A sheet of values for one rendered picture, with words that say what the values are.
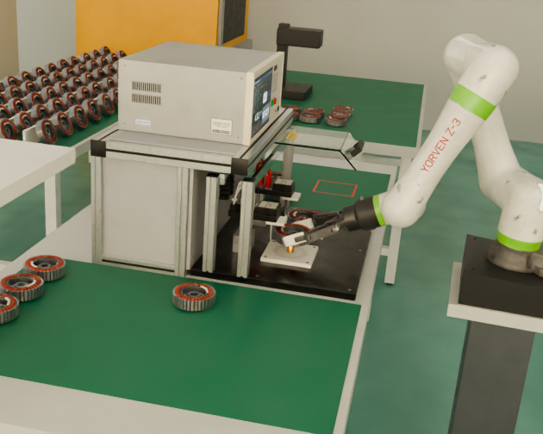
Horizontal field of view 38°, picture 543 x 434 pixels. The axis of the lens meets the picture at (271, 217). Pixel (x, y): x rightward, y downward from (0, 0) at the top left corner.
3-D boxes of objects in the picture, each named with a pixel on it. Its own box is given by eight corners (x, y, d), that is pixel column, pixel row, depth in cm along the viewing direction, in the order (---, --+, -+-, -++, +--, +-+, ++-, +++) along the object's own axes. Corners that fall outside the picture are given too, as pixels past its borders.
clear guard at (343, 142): (363, 151, 263) (365, 134, 261) (356, 170, 241) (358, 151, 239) (269, 139, 269) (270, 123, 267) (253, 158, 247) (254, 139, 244)
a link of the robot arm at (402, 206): (485, 120, 207) (449, 99, 209) (484, 120, 196) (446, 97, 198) (409, 232, 216) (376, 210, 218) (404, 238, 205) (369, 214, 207)
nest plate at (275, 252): (318, 250, 241) (318, 245, 240) (310, 269, 227) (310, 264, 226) (271, 243, 243) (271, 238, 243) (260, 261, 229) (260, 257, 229)
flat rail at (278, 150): (291, 139, 268) (291, 132, 267) (250, 194, 211) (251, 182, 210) (288, 139, 268) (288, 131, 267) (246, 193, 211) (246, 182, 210)
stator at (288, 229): (313, 236, 238) (315, 225, 236) (308, 250, 227) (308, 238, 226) (277, 232, 239) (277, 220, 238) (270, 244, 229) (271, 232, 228)
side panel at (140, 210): (187, 273, 223) (191, 165, 211) (184, 277, 220) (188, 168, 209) (96, 259, 227) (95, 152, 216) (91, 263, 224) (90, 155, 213)
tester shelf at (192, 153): (292, 121, 269) (293, 108, 267) (246, 176, 206) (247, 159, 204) (170, 107, 276) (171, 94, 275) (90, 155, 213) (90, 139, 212)
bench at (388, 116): (412, 186, 572) (427, 84, 546) (400, 289, 401) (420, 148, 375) (265, 167, 590) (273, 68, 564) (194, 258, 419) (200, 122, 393)
